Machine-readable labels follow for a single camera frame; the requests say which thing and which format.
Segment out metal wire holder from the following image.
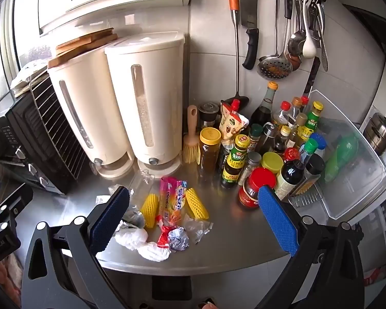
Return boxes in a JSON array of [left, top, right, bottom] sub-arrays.
[[288, 185, 324, 208]]

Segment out red capped soy bottle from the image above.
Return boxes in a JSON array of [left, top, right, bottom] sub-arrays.
[[274, 147, 305, 201]]

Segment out brown capped bottle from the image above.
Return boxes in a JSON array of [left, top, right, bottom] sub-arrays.
[[289, 97, 303, 120]]

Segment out green plastic soda bottle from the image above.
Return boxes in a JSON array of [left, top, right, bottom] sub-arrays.
[[322, 133, 360, 185]]

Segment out black lidded glass jar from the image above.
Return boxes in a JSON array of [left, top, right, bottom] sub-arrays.
[[198, 101, 220, 131]]

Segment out silver lidded spice shaker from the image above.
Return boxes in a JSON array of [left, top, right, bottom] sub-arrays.
[[238, 151, 262, 186]]

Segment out cream rice dispenser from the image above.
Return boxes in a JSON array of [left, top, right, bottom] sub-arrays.
[[104, 32, 185, 178], [47, 47, 134, 178]]

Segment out red capped sauce pouch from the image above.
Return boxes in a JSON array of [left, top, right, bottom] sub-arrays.
[[219, 99, 251, 143]]

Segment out foil ball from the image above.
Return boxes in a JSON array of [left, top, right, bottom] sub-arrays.
[[168, 227, 190, 251]]

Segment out black handled cleaver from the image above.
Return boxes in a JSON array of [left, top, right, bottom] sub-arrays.
[[239, 0, 260, 70]]

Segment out blue capped bottle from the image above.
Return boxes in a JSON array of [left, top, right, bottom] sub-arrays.
[[309, 133, 328, 159]]

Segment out silver wrapper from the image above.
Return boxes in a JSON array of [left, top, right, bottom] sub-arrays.
[[120, 208, 146, 230]]

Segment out metal wire rack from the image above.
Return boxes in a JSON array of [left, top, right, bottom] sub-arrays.
[[30, 74, 91, 181]]

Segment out steel ladle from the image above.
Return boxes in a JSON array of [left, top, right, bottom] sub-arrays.
[[287, 0, 307, 72]]

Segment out white tissue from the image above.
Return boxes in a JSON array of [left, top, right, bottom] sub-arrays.
[[114, 228, 148, 252], [138, 243, 171, 262]]

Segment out wooden cutting board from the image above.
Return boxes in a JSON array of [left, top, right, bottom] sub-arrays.
[[48, 34, 118, 69], [55, 27, 115, 50]]

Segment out black range hood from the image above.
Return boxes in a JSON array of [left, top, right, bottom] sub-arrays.
[[341, 5, 386, 59]]

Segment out small spice jar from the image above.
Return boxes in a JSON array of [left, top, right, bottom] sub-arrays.
[[247, 124, 264, 152]]

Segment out glass oil dispenser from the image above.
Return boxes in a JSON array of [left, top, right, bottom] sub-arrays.
[[257, 122, 278, 154]]

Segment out red capped clear bottle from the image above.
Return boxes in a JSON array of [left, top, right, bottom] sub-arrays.
[[272, 101, 292, 130]]

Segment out black toaster oven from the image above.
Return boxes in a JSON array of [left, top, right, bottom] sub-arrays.
[[0, 85, 91, 195]]

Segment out pink orange candy wrapper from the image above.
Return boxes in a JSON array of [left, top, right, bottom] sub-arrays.
[[159, 176, 189, 230]]

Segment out red lidded chili jar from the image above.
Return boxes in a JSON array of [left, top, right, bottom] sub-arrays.
[[238, 167, 277, 208]]

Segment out small clear plastic wrapper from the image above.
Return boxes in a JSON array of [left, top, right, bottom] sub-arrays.
[[138, 168, 155, 185]]

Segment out yellow lidded honey jar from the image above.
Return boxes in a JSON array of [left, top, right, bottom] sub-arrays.
[[199, 127, 222, 172]]

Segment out yellow foam fruit net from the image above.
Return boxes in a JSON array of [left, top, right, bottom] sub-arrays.
[[140, 193, 160, 229], [184, 187, 210, 221]]

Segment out black kitchen knife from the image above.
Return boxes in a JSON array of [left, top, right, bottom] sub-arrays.
[[303, 56, 321, 100]]

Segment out folded pale cloth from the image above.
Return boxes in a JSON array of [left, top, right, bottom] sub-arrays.
[[10, 59, 49, 98]]

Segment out stainless steel pot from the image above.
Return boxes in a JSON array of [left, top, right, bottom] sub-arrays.
[[363, 112, 386, 157]]

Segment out wooden brush yellow bristles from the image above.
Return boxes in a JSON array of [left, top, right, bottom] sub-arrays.
[[183, 105, 201, 164]]

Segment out red candy wrapper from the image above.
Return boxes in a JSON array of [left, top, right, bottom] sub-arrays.
[[156, 225, 173, 250]]

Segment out yellow capped green bottle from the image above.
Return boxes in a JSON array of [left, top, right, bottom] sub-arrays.
[[297, 101, 324, 143]]

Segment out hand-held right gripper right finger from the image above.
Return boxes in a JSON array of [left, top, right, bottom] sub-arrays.
[[254, 185, 364, 309]]

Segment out clear plastic storage bin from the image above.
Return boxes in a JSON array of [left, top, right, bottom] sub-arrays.
[[291, 90, 386, 219]]

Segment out green labelled sauce bottle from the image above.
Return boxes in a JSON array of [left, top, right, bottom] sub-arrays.
[[220, 134, 250, 190]]

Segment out steel hanging utensil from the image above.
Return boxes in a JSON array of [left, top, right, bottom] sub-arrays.
[[309, 0, 329, 72]]

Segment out steel skimmer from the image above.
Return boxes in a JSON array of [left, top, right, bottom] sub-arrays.
[[257, 0, 293, 80]]

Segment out white serving spoon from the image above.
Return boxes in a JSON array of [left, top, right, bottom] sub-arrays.
[[301, 0, 317, 59]]

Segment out tall dark sauce bottle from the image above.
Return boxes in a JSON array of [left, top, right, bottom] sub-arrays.
[[249, 81, 279, 128]]

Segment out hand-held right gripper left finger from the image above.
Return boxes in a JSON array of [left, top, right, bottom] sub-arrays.
[[21, 186, 131, 309]]

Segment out white plastic wrapper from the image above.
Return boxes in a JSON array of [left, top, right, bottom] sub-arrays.
[[95, 185, 135, 207]]

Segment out black capped bottle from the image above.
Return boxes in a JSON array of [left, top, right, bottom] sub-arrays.
[[291, 153, 325, 198]]

